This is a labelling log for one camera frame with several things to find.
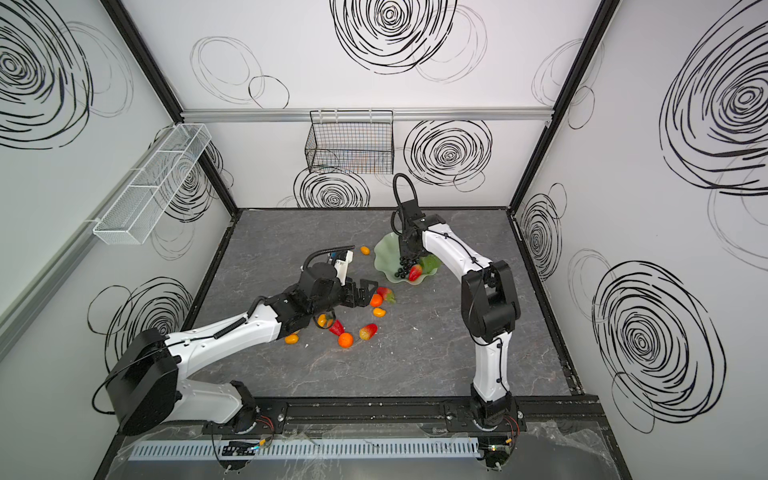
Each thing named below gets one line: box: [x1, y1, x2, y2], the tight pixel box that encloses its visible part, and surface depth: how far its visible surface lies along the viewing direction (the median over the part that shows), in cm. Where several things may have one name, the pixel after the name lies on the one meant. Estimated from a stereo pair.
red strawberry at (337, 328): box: [329, 319, 345, 337], surface depth 88 cm
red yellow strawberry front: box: [359, 323, 379, 341], surface depth 88 cm
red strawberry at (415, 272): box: [408, 264, 423, 282], surface depth 98 cm
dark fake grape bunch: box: [394, 254, 442, 279], surface depth 100 cm
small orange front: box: [338, 332, 354, 349], surface depth 87 cm
